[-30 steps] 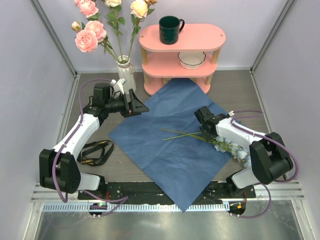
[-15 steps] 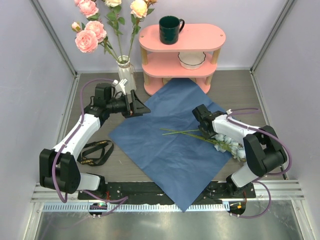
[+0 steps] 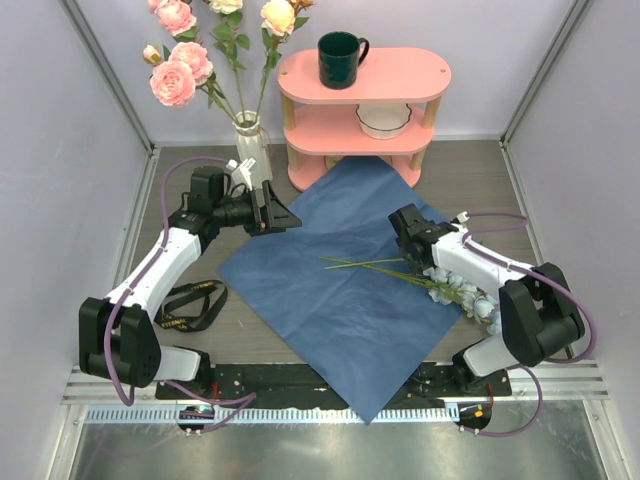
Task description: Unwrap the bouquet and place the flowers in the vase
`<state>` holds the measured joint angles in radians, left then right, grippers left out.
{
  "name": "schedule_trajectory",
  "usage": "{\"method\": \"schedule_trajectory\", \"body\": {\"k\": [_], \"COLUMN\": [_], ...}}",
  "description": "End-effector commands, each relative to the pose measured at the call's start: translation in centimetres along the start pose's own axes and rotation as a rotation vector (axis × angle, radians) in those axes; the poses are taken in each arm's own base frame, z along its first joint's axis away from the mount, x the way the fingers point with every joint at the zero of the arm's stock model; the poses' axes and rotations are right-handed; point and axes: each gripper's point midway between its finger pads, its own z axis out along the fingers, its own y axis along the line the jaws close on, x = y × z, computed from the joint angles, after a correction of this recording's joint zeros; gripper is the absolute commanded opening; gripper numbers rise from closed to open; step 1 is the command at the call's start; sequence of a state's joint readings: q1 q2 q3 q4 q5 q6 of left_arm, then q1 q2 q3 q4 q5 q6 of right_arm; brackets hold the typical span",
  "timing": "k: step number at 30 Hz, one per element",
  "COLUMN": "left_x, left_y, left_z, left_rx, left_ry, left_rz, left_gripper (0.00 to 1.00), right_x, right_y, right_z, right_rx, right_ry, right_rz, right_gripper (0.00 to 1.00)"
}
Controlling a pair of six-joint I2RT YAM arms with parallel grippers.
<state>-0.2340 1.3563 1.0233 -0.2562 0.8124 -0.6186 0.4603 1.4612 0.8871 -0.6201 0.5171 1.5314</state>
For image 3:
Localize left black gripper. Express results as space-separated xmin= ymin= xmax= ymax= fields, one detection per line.
xmin=214 ymin=181 xmax=301 ymax=238

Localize artificial flower bunch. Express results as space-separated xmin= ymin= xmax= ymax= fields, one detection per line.
xmin=322 ymin=257 xmax=502 ymax=336

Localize blue wrapping paper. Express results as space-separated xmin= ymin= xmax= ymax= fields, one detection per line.
xmin=219 ymin=157 xmax=462 ymax=422

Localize black ribbon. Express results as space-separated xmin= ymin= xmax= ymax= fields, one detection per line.
xmin=154 ymin=279 xmax=229 ymax=333

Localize pink peony flower stem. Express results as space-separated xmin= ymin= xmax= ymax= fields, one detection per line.
xmin=141 ymin=41 xmax=239 ymax=125

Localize green leafy flower stem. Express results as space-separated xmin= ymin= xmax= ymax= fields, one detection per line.
xmin=206 ymin=0 xmax=249 ymax=127

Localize pink rose flower stem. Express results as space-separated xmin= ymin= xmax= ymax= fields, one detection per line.
xmin=147 ymin=0 xmax=241 ymax=126

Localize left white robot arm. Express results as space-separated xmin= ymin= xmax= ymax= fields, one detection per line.
xmin=79 ymin=160 xmax=302 ymax=399

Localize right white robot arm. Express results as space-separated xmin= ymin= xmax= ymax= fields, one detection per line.
xmin=389 ymin=204 xmax=586 ymax=395

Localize white ribbed ceramic vase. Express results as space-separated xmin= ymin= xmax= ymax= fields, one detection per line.
xmin=234 ymin=110 xmax=273 ymax=188

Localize floral round plate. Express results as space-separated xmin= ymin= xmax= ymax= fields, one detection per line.
xmin=324 ymin=155 xmax=344 ymax=170

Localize white scalloped bowl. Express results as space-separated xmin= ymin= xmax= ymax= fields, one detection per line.
xmin=356 ymin=103 xmax=412 ymax=140

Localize pink three-tier shelf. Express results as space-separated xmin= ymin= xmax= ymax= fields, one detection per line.
xmin=278 ymin=47 xmax=452 ymax=191

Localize dark green mug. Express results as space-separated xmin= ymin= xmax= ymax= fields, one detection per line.
xmin=317 ymin=31 xmax=370 ymax=90

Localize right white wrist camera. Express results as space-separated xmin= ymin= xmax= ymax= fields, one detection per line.
xmin=451 ymin=211 xmax=469 ymax=225

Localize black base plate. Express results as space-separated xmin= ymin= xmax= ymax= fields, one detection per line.
xmin=155 ymin=362 xmax=512 ymax=410

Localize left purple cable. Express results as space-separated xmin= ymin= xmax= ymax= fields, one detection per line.
xmin=107 ymin=155 xmax=256 ymax=434

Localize white slotted cable duct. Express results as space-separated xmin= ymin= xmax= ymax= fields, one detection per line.
xmin=84 ymin=403 xmax=459 ymax=425

